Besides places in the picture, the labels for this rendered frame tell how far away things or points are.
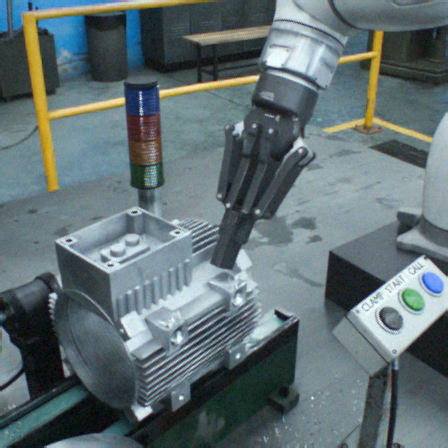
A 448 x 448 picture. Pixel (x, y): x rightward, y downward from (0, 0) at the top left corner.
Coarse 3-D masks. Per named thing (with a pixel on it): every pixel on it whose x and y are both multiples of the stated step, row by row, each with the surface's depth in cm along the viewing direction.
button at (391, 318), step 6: (384, 312) 68; (390, 312) 68; (396, 312) 68; (384, 318) 67; (390, 318) 67; (396, 318) 68; (384, 324) 67; (390, 324) 67; (396, 324) 67; (402, 324) 68; (396, 330) 67
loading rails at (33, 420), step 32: (288, 320) 91; (256, 352) 85; (288, 352) 92; (64, 384) 79; (192, 384) 80; (224, 384) 82; (256, 384) 88; (288, 384) 96; (0, 416) 74; (32, 416) 75; (64, 416) 76; (96, 416) 80; (160, 416) 74; (192, 416) 79; (224, 416) 85
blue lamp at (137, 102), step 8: (128, 88) 100; (152, 88) 100; (128, 96) 100; (136, 96) 100; (144, 96) 100; (152, 96) 101; (128, 104) 101; (136, 104) 100; (144, 104) 100; (152, 104) 101; (128, 112) 102; (136, 112) 101; (144, 112) 101; (152, 112) 102
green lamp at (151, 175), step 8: (136, 168) 106; (144, 168) 106; (152, 168) 106; (160, 168) 108; (136, 176) 107; (144, 176) 107; (152, 176) 107; (160, 176) 108; (136, 184) 108; (144, 184) 107; (152, 184) 108
